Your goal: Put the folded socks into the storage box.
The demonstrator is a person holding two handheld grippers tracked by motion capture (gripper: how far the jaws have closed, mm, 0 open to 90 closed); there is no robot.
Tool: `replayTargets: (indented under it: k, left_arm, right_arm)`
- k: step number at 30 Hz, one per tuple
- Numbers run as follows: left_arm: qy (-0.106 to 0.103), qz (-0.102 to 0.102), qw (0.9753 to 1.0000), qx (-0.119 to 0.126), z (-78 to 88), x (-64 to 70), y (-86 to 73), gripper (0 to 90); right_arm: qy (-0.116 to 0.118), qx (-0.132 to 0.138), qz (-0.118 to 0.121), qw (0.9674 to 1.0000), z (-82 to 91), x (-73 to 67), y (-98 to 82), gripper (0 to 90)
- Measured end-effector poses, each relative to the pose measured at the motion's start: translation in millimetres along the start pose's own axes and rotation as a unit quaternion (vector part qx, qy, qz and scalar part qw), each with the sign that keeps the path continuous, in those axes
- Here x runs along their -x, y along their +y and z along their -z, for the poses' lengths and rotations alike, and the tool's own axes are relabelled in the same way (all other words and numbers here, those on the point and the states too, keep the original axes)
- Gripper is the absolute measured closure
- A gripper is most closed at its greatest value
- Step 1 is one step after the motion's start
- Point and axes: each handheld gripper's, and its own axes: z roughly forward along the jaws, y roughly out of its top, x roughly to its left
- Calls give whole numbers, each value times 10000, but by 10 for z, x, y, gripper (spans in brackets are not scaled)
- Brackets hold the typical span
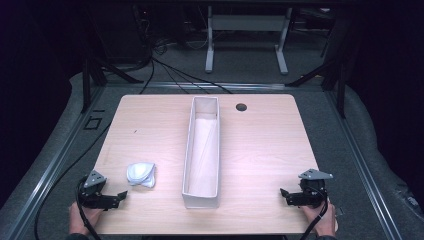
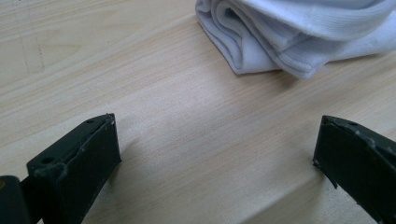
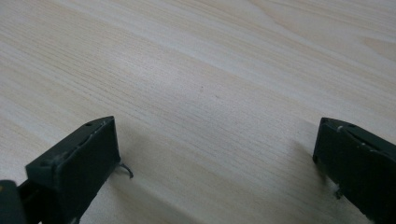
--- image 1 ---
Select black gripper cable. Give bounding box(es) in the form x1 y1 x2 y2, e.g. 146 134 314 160
299 186 330 240
75 178 102 240

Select crumpled white cloth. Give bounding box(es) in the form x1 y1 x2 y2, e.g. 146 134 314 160
126 161 157 189

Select black metal stand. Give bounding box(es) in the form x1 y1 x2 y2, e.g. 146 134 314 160
285 49 349 119
80 49 145 114

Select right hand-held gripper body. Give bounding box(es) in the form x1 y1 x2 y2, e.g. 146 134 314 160
286 168 334 208

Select bundle of black cables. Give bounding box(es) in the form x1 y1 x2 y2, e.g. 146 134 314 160
131 6 234 96

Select white metal stand frame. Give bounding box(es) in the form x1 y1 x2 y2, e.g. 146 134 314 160
204 5 294 76

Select long white fabric box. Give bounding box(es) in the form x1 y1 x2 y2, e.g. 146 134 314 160
181 95 222 210

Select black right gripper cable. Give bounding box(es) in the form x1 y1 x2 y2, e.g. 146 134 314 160
299 186 330 240

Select person's left hand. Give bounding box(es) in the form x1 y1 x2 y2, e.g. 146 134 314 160
68 201 105 236

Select metal floor rail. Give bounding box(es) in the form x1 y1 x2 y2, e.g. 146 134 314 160
324 90 404 240
0 87 107 240

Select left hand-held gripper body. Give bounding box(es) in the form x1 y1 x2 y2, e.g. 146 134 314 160
77 169 116 211

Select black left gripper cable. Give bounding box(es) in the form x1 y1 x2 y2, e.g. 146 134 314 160
75 178 102 240

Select person's right hand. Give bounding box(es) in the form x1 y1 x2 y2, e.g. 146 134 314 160
300 199 338 238

